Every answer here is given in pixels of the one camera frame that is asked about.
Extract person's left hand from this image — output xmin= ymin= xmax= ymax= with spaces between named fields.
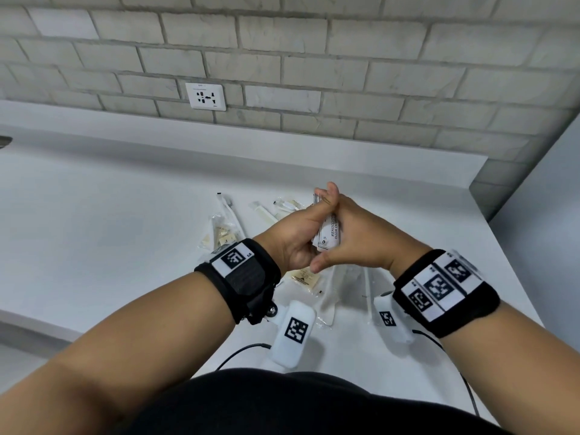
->
xmin=251 ymin=181 xmax=341 ymax=277

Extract person's right hand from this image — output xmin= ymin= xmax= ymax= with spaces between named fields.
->
xmin=309 ymin=194 xmax=432 ymax=278

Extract stack of grey shampoo sachets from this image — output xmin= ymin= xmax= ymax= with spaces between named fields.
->
xmin=311 ymin=190 xmax=344 ymax=255

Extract person's right forearm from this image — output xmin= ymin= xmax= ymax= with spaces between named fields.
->
xmin=437 ymin=303 xmax=580 ymax=435

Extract black left wristband with markers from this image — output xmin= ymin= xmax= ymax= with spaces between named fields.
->
xmin=193 ymin=238 xmax=283 ymax=326

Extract black wristband with markers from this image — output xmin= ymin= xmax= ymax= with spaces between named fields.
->
xmin=392 ymin=248 xmax=501 ymax=339
xmin=193 ymin=238 xmax=283 ymax=326

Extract black right wristband with markers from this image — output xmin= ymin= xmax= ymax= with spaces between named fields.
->
xmin=392 ymin=248 xmax=501 ymax=339

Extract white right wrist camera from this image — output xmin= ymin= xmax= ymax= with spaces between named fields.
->
xmin=373 ymin=292 xmax=416 ymax=345

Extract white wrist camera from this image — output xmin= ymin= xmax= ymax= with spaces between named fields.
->
xmin=269 ymin=299 xmax=317 ymax=370
xmin=373 ymin=292 xmax=416 ymax=345

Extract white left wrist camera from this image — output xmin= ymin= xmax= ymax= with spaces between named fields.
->
xmin=269 ymin=299 xmax=317 ymax=370

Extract black left camera cable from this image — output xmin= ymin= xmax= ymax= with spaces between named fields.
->
xmin=215 ymin=343 xmax=272 ymax=372

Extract black camera cable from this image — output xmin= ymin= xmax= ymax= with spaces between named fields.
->
xmin=215 ymin=343 xmax=272 ymax=372
xmin=411 ymin=329 xmax=480 ymax=417

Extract black right camera cable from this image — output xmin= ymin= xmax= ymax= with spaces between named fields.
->
xmin=411 ymin=329 xmax=480 ymax=417

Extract white wall socket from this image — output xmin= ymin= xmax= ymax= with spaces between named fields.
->
xmin=185 ymin=82 xmax=227 ymax=112

